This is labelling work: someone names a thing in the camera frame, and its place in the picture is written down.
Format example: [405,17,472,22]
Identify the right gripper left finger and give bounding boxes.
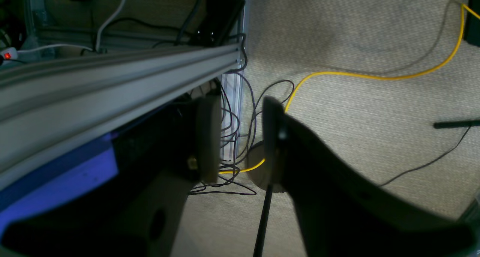
[112,96,222,257]

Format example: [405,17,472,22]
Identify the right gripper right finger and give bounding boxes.
[262,97,477,257]

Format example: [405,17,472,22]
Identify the black tripod leg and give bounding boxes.
[433,119,480,129]

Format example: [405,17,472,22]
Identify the thin black floor cable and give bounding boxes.
[379,126,472,187]

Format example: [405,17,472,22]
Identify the black floor cables bundle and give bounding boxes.
[189,34,295,196]

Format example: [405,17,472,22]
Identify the aluminium table frame rail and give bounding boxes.
[0,44,240,189]

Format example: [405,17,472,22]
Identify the white cable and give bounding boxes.
[17,0,130,54]

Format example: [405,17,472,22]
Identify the yellow cable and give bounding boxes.
[219,4,480,174]

